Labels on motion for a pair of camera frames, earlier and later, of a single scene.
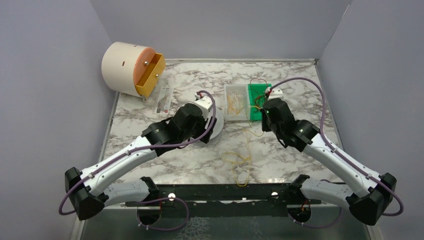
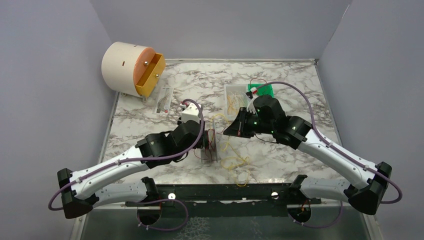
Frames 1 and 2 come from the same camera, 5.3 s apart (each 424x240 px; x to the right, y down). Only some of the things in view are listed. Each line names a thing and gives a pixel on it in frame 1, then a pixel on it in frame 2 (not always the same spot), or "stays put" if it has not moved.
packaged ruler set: x=164 y=101 stays put
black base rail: x=191 y=200 stays put
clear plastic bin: x=236 y=102 stays put
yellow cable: x=248 y=156 -> x=232 y=151
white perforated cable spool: x=217 y=128 -> x=210 y=152
